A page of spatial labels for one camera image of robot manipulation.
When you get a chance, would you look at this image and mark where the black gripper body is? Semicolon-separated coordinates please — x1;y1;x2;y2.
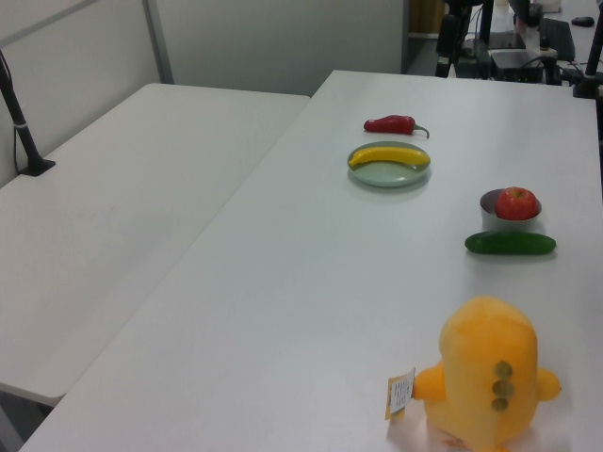
437;13;467;57

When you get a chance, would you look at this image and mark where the red chili pepper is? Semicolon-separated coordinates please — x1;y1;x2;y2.
363;114;431;140

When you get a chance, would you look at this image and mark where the pale green plastic plate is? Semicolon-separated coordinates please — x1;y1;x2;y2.
347;140;432;189

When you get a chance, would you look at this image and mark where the yellow cabinet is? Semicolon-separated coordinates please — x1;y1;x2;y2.
407;0;447;39

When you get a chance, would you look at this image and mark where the black upright pole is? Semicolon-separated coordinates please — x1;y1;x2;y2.
479;0;495;46

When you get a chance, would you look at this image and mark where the black equipment box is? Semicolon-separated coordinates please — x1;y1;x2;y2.
488;49;543;82

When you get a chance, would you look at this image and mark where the yellow banana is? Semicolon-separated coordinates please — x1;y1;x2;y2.
348;146;432;171

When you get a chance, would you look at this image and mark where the black keyboard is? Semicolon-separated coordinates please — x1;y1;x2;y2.
539;17;577;61

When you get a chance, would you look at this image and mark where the grey metal bowl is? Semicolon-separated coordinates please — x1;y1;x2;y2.
479;188;544;233

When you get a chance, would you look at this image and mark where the red apple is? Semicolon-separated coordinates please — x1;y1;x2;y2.
494;186;539;221

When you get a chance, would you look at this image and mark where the dark green cucumber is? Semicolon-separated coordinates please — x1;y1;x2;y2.
464;231;558;256

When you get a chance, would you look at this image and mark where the yellow plush toy with tag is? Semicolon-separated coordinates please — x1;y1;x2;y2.
384;295;563;451

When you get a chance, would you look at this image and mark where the white side table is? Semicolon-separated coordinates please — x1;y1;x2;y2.
0;83;312;409

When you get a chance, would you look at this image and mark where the black clamped camera stand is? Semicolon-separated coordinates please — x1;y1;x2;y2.
572;27;603;100

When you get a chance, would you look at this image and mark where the grey metal partition post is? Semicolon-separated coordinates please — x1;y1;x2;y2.
140;0;174;85

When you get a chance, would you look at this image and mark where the black camera stand pole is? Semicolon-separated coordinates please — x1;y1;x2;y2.
0;46;57;178

